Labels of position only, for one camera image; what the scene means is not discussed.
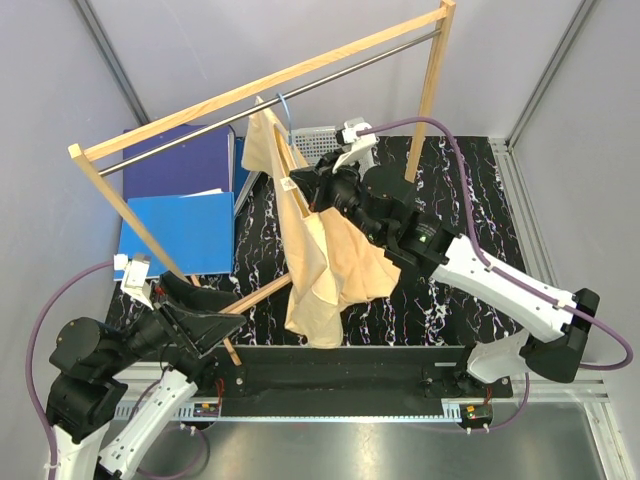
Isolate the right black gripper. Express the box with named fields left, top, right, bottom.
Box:
left=291, top=147, right=386, bottom=244

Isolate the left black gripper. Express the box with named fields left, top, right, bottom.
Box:
left=101, top=268, right=248, bottom=374

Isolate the light blue wire hanger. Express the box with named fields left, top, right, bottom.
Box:
left=276, top=92, right=307, bottom=168

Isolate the beige t shirt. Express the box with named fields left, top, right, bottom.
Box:
left=242, top=108, right=400, bottom=349

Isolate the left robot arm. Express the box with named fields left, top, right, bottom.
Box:
left=45, top=272, right=246, bottom=479

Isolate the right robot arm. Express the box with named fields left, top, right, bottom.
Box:
left=283, top=153, right=599, bottom=397

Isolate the white plastic basket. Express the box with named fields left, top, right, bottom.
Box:
left=292, top=126, right=342, bottom=165

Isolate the blue upright binder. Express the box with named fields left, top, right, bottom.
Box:
left=233, top=137, right=262, bottom=217

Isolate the blue folder with papers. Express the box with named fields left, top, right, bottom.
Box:
left=128, top=190, right=235, bottom=276

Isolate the black marbled table mat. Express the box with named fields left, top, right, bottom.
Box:
left=100, top=134, right=581, bottom=349

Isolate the wooden clothes rack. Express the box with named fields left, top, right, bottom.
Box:
left=67, top=0, right=456, bottom=368

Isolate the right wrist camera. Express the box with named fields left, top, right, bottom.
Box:
left=333, top=117, right=378, bottom=171

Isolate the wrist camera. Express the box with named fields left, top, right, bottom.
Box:
left=333, top=117, right=378, bottom=171
left=113, top=253, right=153, bottom=309

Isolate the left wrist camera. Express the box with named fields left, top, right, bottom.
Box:
left=113, top=253, right=153, bottom=309

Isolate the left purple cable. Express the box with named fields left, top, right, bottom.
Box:
left=24, top=262, right=121, bottom=471

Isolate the purple ring binder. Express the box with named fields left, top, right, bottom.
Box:
left=123, top=126, right=235, bottom=200

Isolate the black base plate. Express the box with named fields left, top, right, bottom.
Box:
left=201, top=346, right=513, bottom=400

